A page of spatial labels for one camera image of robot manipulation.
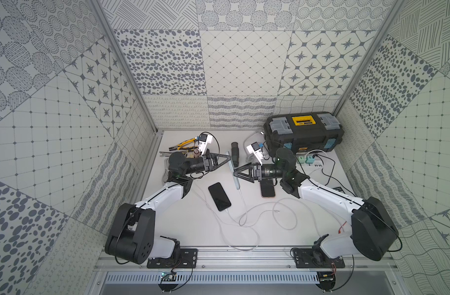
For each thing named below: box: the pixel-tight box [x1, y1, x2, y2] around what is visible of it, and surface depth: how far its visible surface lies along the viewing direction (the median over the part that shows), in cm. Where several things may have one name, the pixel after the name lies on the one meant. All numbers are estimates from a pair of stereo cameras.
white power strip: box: [295, 153, 326, 172], surface depth 103 cm
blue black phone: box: [207, 181, 232, 212], surface depth 92 cm
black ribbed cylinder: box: [231, 141, 240, 168], surface depth 107 cm
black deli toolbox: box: [263, 111, 345, 156], surface depth 100 cm
